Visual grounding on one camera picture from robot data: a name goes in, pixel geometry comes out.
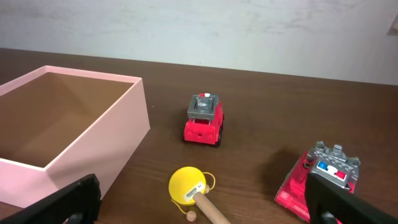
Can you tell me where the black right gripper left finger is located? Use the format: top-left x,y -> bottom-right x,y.
1,174 -> 101,224

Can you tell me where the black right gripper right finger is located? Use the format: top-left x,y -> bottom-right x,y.
305,173 -> 397,224

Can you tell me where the red toy car grey top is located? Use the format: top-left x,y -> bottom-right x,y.
275,141 -> 360,222

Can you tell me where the small red toy truck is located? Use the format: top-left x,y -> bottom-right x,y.
183,93 -> 224,147

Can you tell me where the pink open cardboard box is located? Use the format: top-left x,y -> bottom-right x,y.
1,65 -> 150,208

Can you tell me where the yellow ball wooden stick toy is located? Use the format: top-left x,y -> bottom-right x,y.
169,166 -> 231,224

